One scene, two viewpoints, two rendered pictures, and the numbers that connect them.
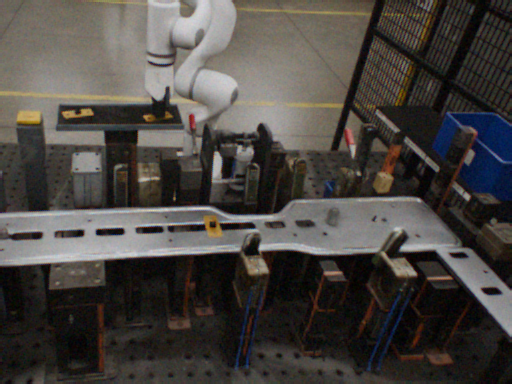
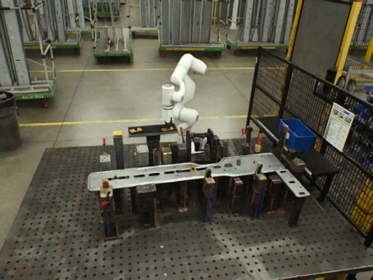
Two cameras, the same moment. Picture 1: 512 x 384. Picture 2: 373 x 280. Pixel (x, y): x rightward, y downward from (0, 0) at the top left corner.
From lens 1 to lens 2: 0.77 m
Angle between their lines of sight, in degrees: 5
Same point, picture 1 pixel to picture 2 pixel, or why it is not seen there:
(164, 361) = (179, 222)
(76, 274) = (145, 188)
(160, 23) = (167, 94)
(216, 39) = (187, 95)
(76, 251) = (143, 181)
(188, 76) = (177, 111)
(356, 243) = (247, 171)
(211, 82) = (187, 113)
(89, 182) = (144, 156)
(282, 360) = (223, 218)
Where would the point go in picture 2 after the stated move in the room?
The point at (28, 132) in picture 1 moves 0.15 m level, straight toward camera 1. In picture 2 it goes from (117, 139) to (122, 149)
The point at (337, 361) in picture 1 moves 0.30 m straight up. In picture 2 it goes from (244, 216) to (250, 183)
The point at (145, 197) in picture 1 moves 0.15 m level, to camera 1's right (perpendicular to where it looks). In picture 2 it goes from (165, 160) to (186, 161)
